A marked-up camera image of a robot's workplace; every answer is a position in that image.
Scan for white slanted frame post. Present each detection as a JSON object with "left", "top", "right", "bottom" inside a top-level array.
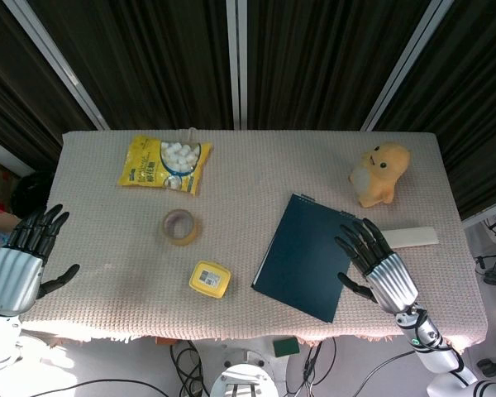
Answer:
[
  {"left": 360, "top": 0, "right": 455, "bottom": 132},
  {"left": 2, "top": 0, "right": 111, "bottom": 132}
]

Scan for beige woven tablecloth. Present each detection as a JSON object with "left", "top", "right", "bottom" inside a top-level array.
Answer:
[{"left": 20, "top": 130, "right": 489, "bottom": 352}]

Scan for black round object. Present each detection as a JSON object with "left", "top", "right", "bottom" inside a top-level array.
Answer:
[{"left": 10, "top": 170, "right": 55, "bottom": 219}]

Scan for green block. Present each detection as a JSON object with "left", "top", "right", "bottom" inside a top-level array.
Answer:
[{"left": 272, "top": 337, "right": 301, "bottom": 358}]

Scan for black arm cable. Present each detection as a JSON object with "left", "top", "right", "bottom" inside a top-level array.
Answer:
[{"left": 353, "top": 350, "right": 417, "bottom": 397}]

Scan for brown cardboard box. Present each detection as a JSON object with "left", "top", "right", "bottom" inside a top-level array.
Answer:
[{"left": 0, "top": 152, "right": 22, "bottom": 216}]

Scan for yellow tape roll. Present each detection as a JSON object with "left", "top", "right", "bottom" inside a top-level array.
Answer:
[{"left": 162, "top": 208, "right": 203, "bottom": 247}]

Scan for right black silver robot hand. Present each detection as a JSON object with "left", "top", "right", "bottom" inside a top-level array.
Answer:
[{"left": 334, "top": 218, "right": 420, "bottom": 315}]

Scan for black cable bundle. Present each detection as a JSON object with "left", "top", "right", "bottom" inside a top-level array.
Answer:
[{"left": 169, "top": 341, "right": 210, "bottom": 397}]

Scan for dark blue spiral notebook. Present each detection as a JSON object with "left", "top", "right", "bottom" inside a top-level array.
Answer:
[{"left": 250, "top": 193, "right": 363, "bottom": 324}]

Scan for yellow marshmallow bag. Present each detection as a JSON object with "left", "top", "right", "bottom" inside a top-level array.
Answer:
[{"left": 116, "top": 134, "right": 213, "bottom": 199}]

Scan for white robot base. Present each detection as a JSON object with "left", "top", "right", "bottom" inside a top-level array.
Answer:
[{"left": 208, "top": 349, "right": 290, "bottom": 397}]

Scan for yellow plush toy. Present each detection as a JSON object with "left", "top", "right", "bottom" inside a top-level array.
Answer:
[{"left": 348, "top": 141, "right": 413, "bottom": 208}]

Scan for white flat strip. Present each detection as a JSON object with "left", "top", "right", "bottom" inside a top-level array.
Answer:
[{"left": 382, "top": 225, "right": 438, "bottom": 249}]

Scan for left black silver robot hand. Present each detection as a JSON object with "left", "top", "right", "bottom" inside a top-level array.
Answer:
[{"left": 0, "top": 203, "right": 81, "bottom": 318}]

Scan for yellow plastic box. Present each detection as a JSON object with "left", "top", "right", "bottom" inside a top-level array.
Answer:
[{"left": 188, "top": 260, "right": 231, "bottom": 299}]

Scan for black floor cable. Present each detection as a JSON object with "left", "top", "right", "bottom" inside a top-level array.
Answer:
[{"left": 0, "top": 378, "right": 166, "bottom": 397}]

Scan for white upright frame post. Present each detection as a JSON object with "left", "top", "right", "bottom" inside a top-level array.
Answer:
[{"left": 225, "top": 0, "right": 249, "bottom": 130}]

